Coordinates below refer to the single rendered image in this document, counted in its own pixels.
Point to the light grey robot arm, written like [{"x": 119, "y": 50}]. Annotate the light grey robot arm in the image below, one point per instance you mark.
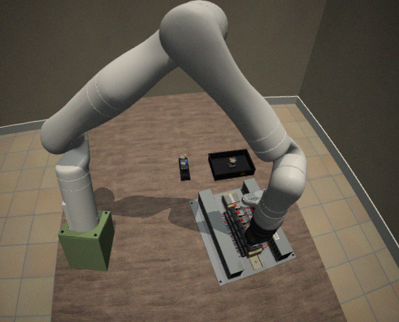
[{"x": 192, "y": 37}]

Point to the black relay socket row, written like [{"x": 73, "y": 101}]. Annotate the black relay socket row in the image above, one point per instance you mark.
[{"x": 236, "y": 230}]

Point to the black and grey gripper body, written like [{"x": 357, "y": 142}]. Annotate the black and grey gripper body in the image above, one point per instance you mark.
[{"x": 262, "y": 228}]

